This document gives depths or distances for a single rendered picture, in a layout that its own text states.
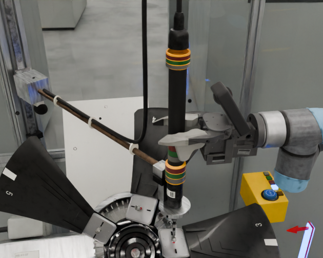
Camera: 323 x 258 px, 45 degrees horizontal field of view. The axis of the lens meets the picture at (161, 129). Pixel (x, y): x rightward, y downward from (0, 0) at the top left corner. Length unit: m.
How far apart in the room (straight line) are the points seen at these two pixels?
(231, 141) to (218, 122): 0.05
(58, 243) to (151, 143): 0.35
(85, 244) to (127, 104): 0.43
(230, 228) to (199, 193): 0.83
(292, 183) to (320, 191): 1.20
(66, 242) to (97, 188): 0.19
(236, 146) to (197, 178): 0.99
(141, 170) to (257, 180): 0.51
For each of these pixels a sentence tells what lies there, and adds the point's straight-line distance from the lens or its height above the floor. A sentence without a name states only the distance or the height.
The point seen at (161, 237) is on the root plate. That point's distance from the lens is 0.97.
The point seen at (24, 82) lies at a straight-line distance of 1.22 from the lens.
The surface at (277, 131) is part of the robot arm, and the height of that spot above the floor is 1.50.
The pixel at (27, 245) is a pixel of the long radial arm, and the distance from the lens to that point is 1.08.
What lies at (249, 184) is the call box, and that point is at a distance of 1.34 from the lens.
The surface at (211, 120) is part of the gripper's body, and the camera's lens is 0.78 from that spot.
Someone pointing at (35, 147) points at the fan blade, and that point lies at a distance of 0.91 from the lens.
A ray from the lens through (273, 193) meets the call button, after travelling 1.30.
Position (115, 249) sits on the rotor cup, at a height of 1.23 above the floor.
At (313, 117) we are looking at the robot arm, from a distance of 0.83.
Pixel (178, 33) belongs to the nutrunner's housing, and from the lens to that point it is 0.67.
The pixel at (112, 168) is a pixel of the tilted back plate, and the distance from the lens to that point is 1.17.
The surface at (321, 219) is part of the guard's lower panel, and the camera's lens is 2.24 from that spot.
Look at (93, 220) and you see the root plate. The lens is 0.94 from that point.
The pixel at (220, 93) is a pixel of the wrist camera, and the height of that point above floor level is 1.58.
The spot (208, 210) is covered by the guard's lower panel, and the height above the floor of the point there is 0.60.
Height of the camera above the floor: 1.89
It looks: 31 degrees down
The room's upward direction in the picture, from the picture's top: straight up
